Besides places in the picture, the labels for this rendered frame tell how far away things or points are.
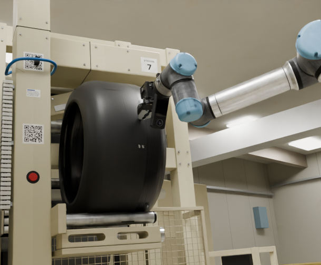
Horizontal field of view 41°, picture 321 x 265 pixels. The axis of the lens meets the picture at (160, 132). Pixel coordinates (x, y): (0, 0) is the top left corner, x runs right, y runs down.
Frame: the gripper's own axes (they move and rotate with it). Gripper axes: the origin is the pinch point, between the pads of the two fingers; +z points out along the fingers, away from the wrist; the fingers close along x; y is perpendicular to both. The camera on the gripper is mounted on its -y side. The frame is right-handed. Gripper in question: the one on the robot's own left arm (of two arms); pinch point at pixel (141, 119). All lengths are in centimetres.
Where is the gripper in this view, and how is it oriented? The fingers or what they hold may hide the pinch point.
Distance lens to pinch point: 153.3
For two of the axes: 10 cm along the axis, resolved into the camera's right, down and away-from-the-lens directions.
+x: -9.0, -0.7, -4.3
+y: -1.1, -9.2, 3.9
